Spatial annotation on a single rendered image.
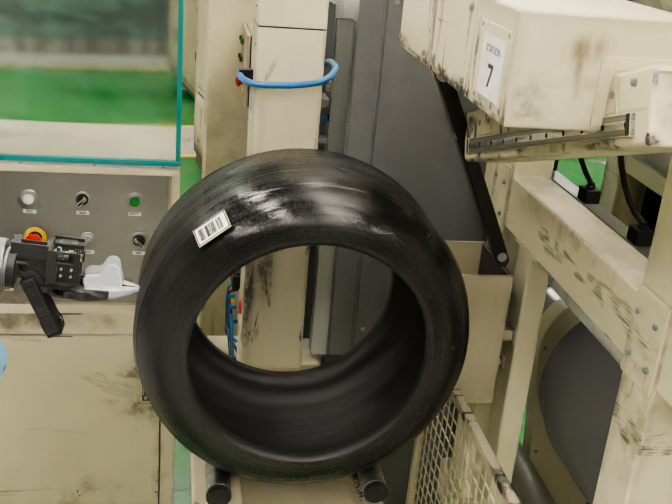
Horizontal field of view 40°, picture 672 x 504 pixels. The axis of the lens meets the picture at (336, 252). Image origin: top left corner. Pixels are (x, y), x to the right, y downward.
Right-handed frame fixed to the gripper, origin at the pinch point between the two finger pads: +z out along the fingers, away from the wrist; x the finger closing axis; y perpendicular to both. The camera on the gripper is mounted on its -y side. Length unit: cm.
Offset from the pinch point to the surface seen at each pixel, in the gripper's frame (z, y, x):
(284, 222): 21.6, 20.2, -11.7
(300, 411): 36.0, -27.8, 12.6
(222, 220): 12.2, 18.6, -10.2
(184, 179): 26, -123, 452
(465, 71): 42, 49, -19
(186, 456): 27, -122, 131
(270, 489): 31, -40, 3
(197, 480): 16.3, -35.7, -1.8
